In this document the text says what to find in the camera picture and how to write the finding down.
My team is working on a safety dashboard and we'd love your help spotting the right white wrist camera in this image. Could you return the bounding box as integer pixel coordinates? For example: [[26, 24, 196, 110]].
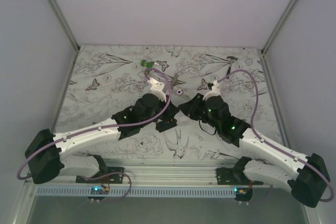
[[203, 80, 221, 101]]

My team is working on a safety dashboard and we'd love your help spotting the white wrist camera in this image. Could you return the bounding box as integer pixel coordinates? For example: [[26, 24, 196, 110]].
[[148, 77, 166, 102], [203, 80, 221, 101]]

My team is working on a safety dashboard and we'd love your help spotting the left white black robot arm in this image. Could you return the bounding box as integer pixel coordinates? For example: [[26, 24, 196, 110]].
[[25, 93, 179, 184]]

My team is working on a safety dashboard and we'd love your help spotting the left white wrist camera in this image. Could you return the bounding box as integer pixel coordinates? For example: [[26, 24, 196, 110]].
[[148, 77, 166, 102]]

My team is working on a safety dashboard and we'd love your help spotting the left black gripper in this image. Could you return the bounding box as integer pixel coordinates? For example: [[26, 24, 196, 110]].
[[141, 93, 180, 127]]

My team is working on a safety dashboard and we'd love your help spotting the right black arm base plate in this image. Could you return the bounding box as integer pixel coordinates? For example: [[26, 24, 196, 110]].
[[216, 167, 251, 186]]

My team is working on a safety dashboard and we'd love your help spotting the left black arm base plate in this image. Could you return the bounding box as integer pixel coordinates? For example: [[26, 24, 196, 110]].
[[76, 167, 124, 184]]

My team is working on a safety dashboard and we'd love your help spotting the controller board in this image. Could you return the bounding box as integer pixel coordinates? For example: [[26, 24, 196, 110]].
[[234, 188, 253, 202], [88, 186, 109, 202]]

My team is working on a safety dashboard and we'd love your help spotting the right controller board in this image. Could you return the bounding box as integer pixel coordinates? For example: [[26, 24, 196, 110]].
[[234, 188, 253, 202]]

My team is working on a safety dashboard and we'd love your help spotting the aluminium mounting rail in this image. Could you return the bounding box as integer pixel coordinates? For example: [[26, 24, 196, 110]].
[[25, 158, 313, 187]]

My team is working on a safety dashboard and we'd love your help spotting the silver clip with blue knob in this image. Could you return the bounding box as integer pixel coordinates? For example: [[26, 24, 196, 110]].
[[170, 74, 184, 96]]

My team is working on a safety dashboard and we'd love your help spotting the floral printed table mat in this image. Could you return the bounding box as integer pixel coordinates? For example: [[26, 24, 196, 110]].
[[56, 46, 282, 159]]

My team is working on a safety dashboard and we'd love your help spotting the small black hammer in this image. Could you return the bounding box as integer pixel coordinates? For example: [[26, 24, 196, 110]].
[[226, 56, 238, 74]]

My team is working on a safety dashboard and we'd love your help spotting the left controller board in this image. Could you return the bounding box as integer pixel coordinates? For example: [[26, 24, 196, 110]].
[[88, 186, 109, 202]]

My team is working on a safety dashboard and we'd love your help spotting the green circuit board connector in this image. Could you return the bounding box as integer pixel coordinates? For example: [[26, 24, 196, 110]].
[[140, 60, 159, 72]]

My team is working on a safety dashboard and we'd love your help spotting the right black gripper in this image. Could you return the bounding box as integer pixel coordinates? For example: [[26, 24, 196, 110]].
[[178, 93, 221, 131]]

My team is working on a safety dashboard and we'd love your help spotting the black fuse box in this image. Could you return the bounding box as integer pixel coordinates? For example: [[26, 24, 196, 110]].
[[155, 119, 177, 133]]

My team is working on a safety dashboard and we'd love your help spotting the slotted grey cable duct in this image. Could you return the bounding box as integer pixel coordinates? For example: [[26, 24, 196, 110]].
[[36, 186, 235, 198]]

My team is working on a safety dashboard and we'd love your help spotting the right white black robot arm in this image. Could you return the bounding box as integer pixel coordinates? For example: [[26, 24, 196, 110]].
[[178, 94, 330, 208]]

